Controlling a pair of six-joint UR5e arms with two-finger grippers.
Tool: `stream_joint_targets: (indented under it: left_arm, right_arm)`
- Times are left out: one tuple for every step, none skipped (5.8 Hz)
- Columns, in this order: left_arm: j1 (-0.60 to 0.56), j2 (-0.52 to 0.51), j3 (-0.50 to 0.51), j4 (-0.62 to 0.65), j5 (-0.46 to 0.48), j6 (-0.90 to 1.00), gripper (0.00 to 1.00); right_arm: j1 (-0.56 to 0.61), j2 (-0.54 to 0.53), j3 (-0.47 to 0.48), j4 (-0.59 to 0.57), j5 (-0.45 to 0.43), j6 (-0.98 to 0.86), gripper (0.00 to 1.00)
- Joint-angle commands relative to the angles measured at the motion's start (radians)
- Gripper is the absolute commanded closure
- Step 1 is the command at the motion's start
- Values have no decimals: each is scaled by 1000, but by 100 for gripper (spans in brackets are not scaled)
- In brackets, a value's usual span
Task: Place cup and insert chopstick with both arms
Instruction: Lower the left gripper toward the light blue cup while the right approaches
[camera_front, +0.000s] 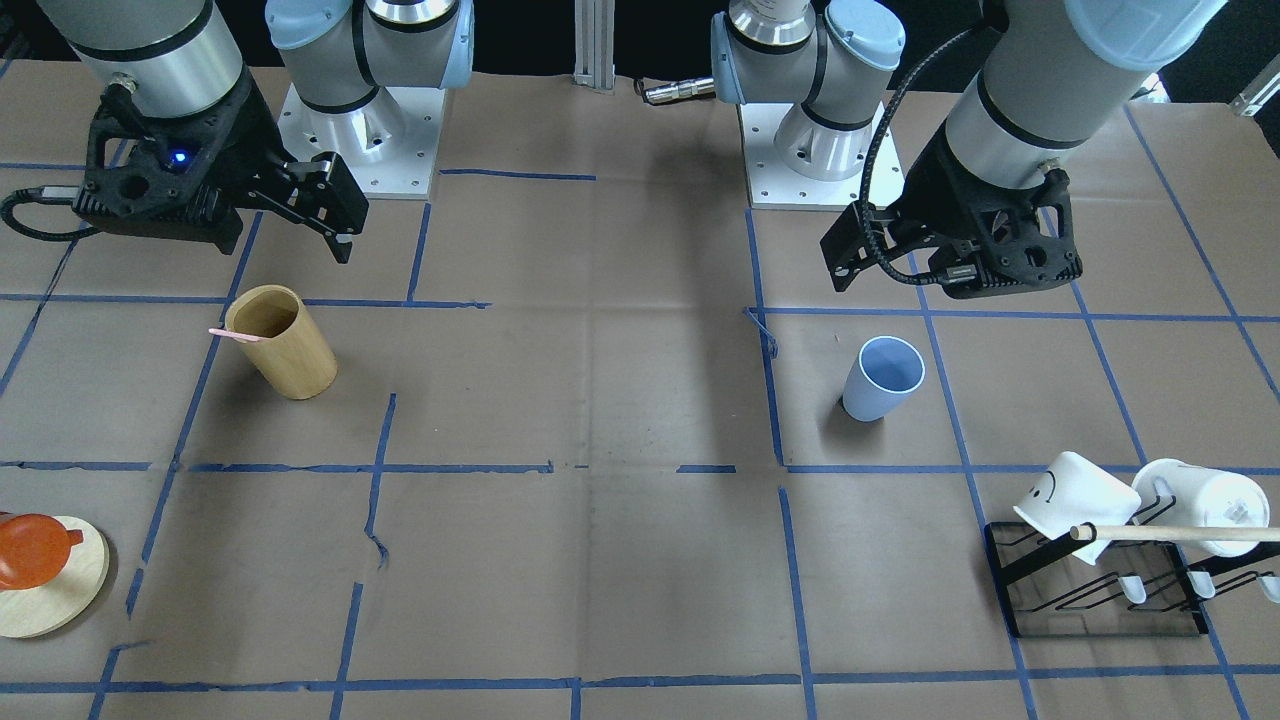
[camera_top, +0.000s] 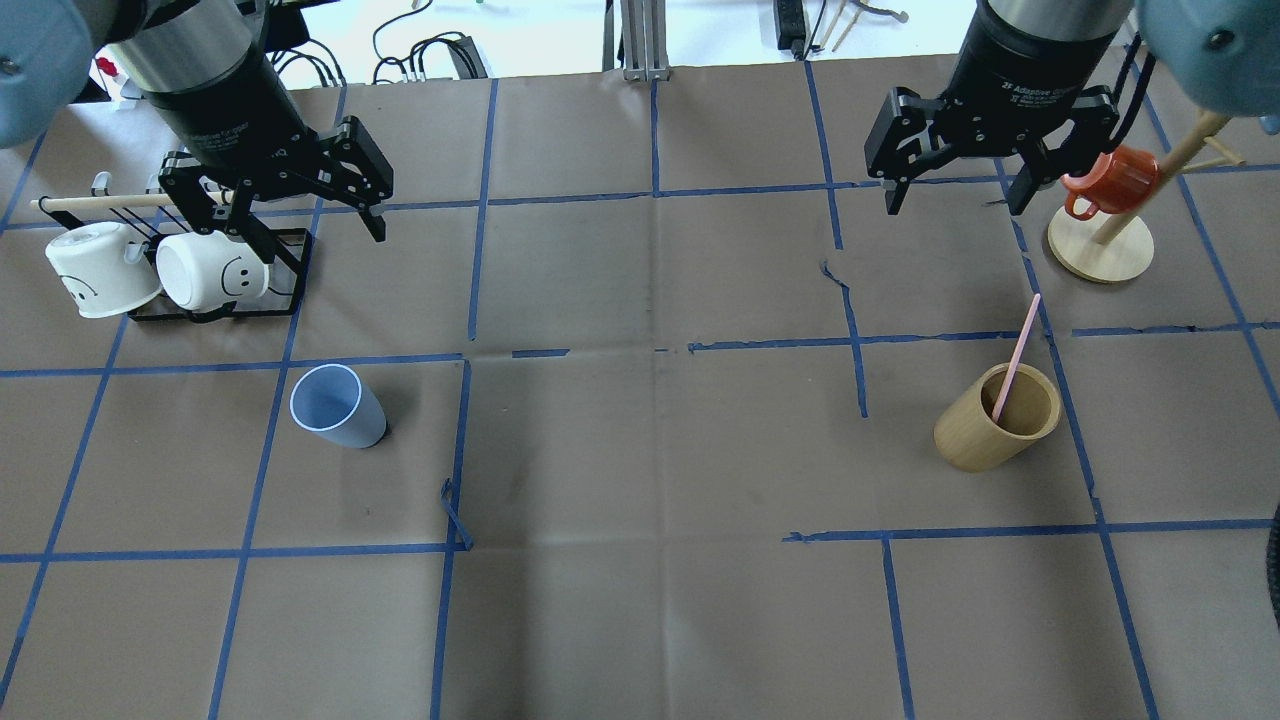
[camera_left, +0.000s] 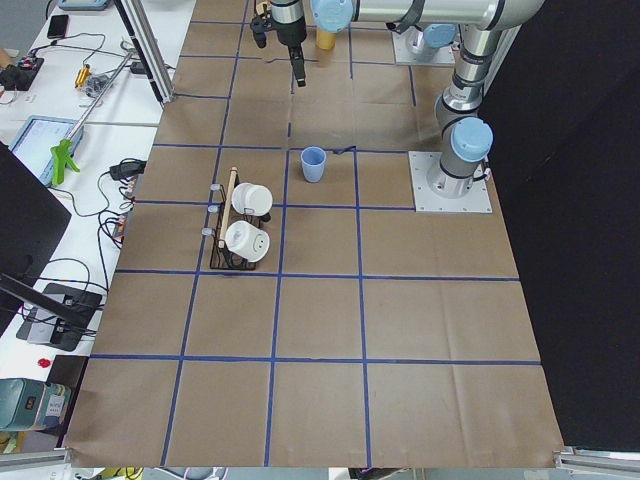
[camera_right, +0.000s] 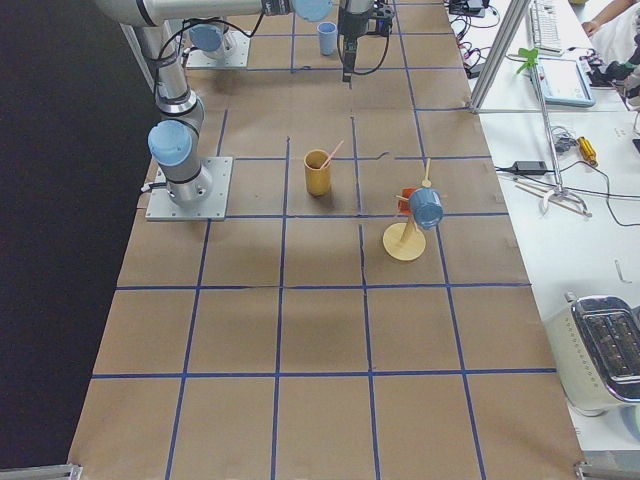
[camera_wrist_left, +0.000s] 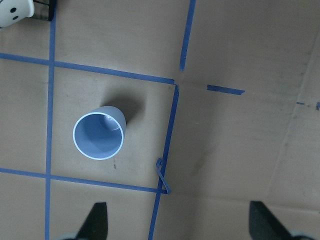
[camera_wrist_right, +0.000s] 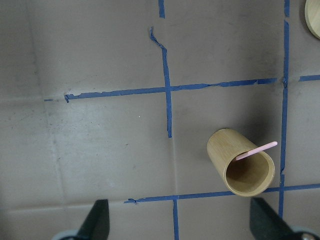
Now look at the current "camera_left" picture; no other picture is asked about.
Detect light blue plastic cup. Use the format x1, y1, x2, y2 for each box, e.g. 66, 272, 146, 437
301, 146, 327, 183

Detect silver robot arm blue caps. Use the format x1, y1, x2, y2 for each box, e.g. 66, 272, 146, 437
311, 1, 543, 199

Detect yellow cylindrical cup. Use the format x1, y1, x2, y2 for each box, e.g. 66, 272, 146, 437
316, 27, 337, 51

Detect white mug upper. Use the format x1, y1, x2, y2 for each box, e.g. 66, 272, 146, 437
231, 182, 273, 216

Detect white mug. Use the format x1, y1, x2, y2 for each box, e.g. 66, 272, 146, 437
231, 182, 273, 216
225, 220, 270, 262

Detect white mug lower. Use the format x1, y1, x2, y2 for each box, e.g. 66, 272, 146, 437
225, 220, 270, 262

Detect black power adapter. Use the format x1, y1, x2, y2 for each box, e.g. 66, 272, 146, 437
109, 158, 147, 180

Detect black smartphone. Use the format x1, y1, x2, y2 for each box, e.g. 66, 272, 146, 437
47, 14, 70, 40

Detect blue framed tablet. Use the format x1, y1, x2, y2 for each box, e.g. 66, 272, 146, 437
10, 115, 83, 187

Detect black monitor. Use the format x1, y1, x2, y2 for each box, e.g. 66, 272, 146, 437
0, 142, 74, 336

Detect monitor stand base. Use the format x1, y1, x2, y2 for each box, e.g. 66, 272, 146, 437
16, 283, 103, 352

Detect teal device box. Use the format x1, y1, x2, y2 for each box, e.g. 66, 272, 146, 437
1, 378, 71, 431

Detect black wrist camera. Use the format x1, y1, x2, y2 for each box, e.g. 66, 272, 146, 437
250, 1, 272, 49

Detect wooden rack handle bar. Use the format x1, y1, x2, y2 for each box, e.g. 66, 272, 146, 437
218, 166, 238, 249

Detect aluminium frame post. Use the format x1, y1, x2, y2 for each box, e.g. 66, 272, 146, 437
114, 0, 175, 105

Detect black wire cup rack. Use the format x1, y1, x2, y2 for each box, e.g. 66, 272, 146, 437
202, 166, 273, 271

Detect yellow handled tool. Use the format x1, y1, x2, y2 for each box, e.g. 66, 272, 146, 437
74, 63, 92, 89

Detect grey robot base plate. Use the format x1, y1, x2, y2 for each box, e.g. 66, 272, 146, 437
408, 151, 493, 214

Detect green handled reacher tool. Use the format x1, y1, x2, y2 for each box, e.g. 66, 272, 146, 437
50, 50, 134, 186

